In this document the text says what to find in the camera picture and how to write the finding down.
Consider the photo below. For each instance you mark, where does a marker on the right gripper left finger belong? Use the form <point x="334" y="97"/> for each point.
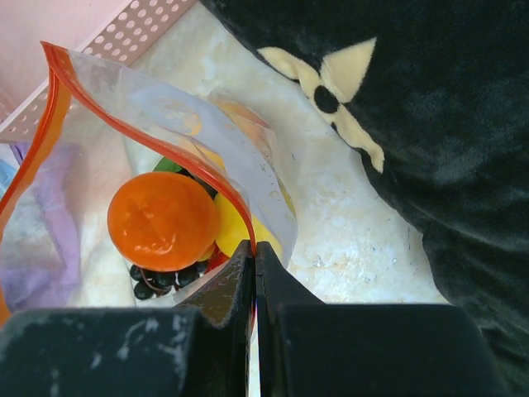
<point x="200" y="347"/>

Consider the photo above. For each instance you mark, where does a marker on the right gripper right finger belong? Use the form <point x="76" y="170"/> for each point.
<point x="310" y="348"/>

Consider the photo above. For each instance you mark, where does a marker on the dark grape bunch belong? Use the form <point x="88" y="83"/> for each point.
<point x="149" y="284"/>

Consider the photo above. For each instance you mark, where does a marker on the yellow lemon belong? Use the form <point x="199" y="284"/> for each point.
<point x="232" y="229"/>

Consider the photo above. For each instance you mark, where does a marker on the orange persimmon with green calyx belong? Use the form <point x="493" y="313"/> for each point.
<point x="162" y="221"/>

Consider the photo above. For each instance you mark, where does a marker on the clear zip bag orange zipper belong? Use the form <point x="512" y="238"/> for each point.
<point x="125" y="123"/>

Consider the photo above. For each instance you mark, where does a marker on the red cherry sprig green leaves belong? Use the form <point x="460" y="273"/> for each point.
<point x="217" y="259"/>

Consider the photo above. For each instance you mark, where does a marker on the pink purple cloth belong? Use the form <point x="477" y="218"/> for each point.
<point x="40" y="251"/>

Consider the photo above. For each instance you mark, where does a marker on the black pillow cream flowers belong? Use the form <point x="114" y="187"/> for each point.
<point x="434" y="97"/>

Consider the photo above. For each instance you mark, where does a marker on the pink plastic basket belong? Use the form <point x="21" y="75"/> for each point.
<point x="123" y="37"/>

